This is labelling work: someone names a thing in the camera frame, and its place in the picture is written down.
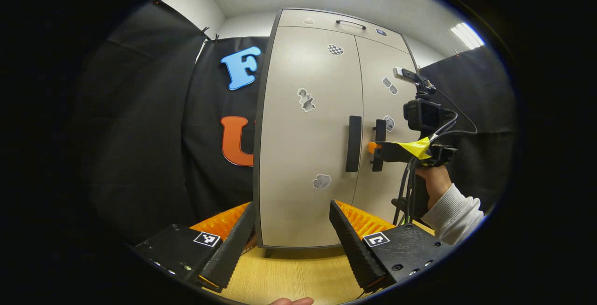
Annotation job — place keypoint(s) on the black backdrop cloth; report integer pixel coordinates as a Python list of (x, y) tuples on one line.
[(140, 132), (480, 90)]

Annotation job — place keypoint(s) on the beige cabinet door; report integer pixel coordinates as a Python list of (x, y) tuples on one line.
[(303, 146), (378, 100)]

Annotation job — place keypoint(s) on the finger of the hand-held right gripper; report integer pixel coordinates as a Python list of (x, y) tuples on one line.
[(392, 152)]

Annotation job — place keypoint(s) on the beige cabinet drawer front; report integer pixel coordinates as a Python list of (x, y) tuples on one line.
[(322, 21)]

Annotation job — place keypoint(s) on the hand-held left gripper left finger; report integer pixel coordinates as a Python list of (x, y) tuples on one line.
[(235, 249)]

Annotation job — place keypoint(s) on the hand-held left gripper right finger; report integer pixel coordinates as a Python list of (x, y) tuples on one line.
[(354, 244)]

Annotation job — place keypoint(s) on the small cardboard box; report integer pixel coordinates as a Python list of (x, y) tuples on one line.
[(249, 244)]

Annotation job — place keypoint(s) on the beige double-door shoe cabinet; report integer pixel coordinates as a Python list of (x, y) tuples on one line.
[(298, 221)]

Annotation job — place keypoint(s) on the small ceiling light panel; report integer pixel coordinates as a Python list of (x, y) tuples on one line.
[(466, 36)]

